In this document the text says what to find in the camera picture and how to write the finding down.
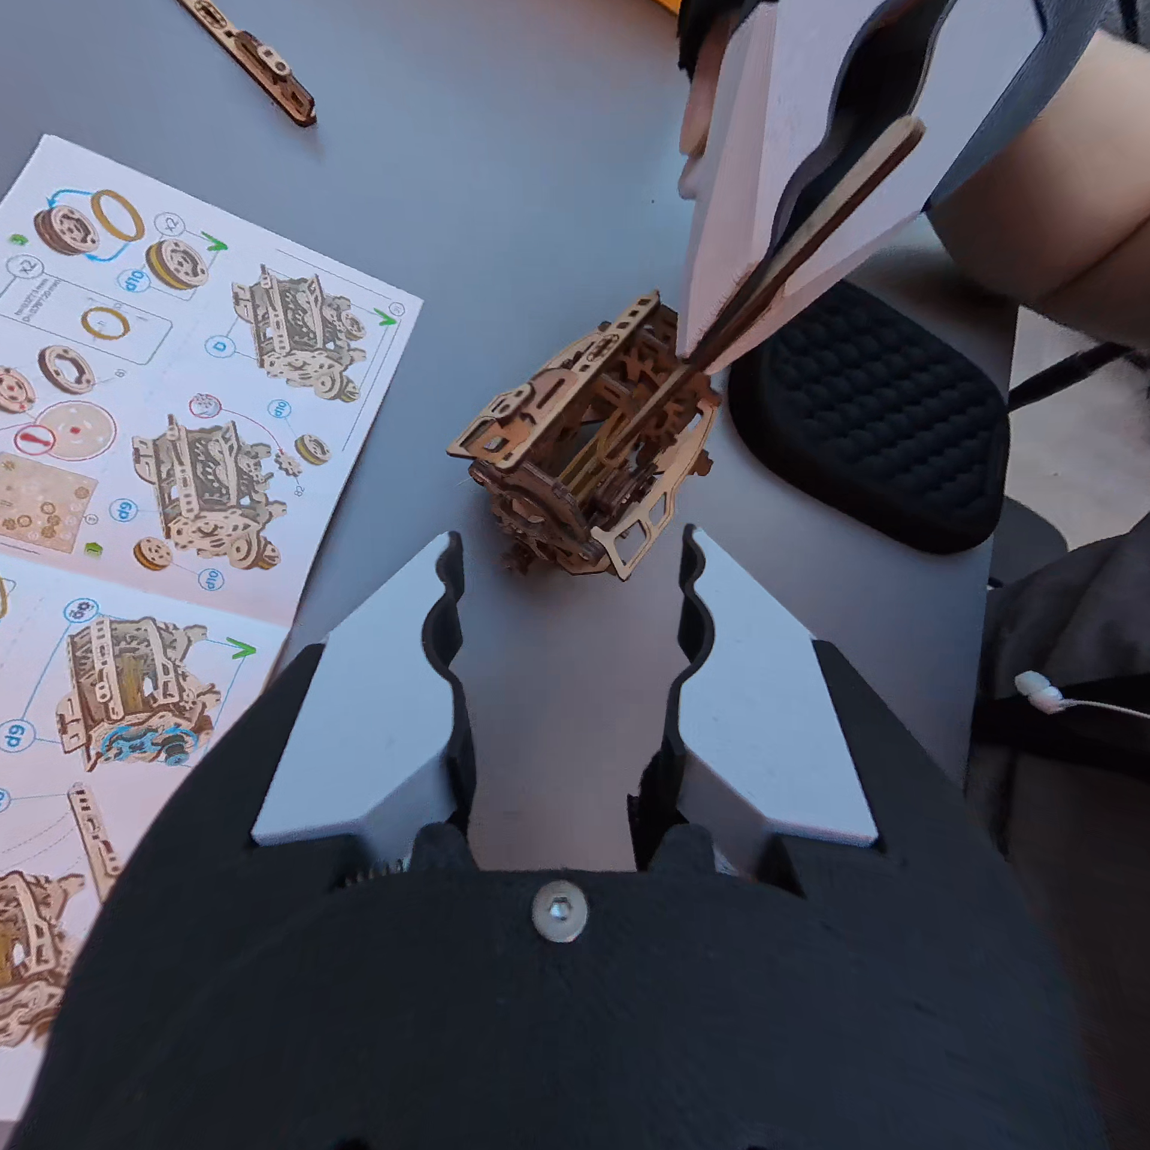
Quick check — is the person's right forearm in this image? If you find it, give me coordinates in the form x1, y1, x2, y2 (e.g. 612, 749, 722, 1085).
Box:
929, 22, 1150, 356

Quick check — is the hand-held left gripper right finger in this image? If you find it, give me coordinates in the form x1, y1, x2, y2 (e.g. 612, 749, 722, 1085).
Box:
659, 523, 880, 871

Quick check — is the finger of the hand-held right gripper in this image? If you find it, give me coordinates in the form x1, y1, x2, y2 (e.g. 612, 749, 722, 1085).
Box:
675, 0, 880, 359
694, 0, 1089, 377

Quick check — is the thin wooden stick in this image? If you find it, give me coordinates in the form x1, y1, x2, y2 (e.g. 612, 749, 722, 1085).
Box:
610, 115, 928, 451

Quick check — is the perforated wooden strip part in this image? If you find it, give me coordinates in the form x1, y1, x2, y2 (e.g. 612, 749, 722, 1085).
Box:
175, 0, 317, 128

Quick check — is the black shoulder strap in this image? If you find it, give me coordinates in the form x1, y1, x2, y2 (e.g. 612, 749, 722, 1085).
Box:
974, 701, 1150, 777

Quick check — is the wooden gear model vehicle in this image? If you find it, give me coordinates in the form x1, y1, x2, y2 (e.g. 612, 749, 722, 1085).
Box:
446, 289, 722, 581

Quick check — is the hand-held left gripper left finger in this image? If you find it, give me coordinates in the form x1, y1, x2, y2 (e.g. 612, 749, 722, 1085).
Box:
249, 530, 477, 855

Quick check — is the black quilted armrest pad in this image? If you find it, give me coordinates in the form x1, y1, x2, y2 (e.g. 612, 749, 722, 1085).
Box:
728, 281, 1011, 556

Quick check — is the person's right hand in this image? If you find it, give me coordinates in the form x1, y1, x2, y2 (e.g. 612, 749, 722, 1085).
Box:
676, 77, 724, 202

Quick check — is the white earphone with cable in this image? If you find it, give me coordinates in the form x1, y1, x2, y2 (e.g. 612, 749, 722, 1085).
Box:
1013, 670, 1150, 720

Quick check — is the model assembly instruction booklet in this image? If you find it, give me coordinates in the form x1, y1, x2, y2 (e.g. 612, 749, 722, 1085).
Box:
0, 134, 425, 1053

